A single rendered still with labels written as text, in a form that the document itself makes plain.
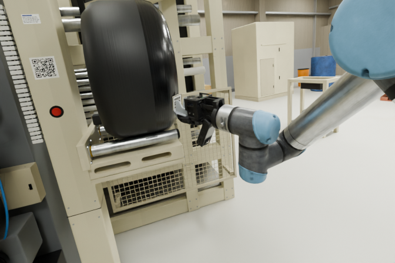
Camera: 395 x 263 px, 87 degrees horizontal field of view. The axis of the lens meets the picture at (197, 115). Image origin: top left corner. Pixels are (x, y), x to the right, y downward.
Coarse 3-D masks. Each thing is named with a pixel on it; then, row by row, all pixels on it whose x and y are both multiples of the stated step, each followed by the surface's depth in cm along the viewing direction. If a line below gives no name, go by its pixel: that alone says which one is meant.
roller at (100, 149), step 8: (136, 136) 83; (144, 136) 83; (152, 136) 84; (160, 136) 84; (168, 136) 85; (176, 136) 86; (96, 144) 79; (104, 144) 79; (112, 144) 79; (120, 144) 80; (128, 144) 81; (136, 144) 82; (144, 144) 83; (96, 152) 77; (104, 152) 78; (112, 152) 80
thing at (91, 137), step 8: (88, 128) 93; (96, 128) 100; (88, 136) 81; (96, 136) 96; (80, 144) 72; (88, 144) 77; (80, 152) 72; (88, 152) 76; (80, 160) 73; (88, 160) 74; (88, 168) 74
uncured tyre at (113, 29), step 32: (128, 0) 76; (96, 32) 63; (128, 32) 65; (160, 32) 68; (96, 64) 62; (128, 64) 64; (160, 64) 67; (96, 96) 66; (128, 96) 67; (160, 96) 70; (128, 128) 75; (160, 128) 82
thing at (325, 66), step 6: (312, 60) 611; (318, 60) 592; (324, 60) 583; (330, 60) 580; (312, 66) 614; (318, 66) 596; (324, 66) 586; (330, 66) 584; (312, 72) 617; (318, 72) 599; (324, 72) 590; (330, 72) 588; (330, 84) 596; (312, 90) 628; (318, 90) 611
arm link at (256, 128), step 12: (240, 108) 53; (228, 120) 53; (240, 120) 50; (252, 120) 48; (264, 120) 47; (276, 120) 48; (240, 132) 51; (252, 132) 49; (264, 132) 46; (276, 132) 49; (252, 144) 50; (264, 144) 50
